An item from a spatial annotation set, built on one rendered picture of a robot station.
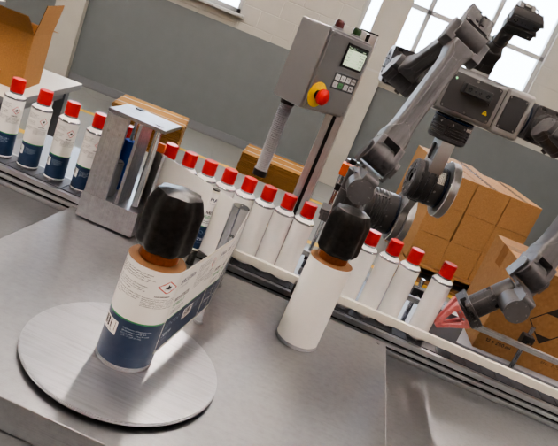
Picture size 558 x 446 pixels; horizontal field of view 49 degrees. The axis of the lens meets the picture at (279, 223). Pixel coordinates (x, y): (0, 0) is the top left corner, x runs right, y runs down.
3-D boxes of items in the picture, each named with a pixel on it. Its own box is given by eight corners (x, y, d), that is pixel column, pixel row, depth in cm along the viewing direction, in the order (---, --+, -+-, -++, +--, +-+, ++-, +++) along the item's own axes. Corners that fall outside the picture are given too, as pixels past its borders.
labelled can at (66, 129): (38, 175, 154) (59, 98, 148) (49, 172, 159) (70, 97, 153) (57, 183, 154) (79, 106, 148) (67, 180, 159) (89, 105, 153)
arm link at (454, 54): (479, 52, 150) (448, 22, 149) (494, 43, 145) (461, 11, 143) (384, 184, 139) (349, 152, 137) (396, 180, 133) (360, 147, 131)
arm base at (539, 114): (544, 148, 201) (562, 114, 198) (554, 153, 194) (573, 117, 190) (521, 138, 201) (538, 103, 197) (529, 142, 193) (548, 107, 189)
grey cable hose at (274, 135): (251, 173, 156) (281, 95, 150) (253, 171, 160) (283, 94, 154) (264, 179, 156) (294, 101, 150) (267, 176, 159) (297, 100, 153)
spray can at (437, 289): (404, 336, 149) (442, 263, 143) (403, 327, 154) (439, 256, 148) (424, 345, 148) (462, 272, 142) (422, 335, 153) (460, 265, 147)
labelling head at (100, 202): (74, 213, 141) (106, 108, 133) (100, 202, 153) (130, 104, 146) (129, 238, 140) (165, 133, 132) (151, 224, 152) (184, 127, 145)
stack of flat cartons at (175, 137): (101, 134, 535) (112, 101, 525) (114, 124, 584) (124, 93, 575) (172, 161, 544) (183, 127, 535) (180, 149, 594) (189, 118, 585)
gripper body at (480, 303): (462, 306, 142) (493, 292, 140) (457, 291, 152) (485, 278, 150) (476, 329, 143) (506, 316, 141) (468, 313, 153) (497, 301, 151)
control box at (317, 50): (272, 93, 147) (302, 14, 141) (316, 105, 159) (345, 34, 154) (301, 108, 141) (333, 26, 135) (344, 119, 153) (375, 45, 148)
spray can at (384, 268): (352, 313, 149) (387, 239, 143) (353, 305, 154) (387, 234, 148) (372, 322, 149) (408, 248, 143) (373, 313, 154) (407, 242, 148)
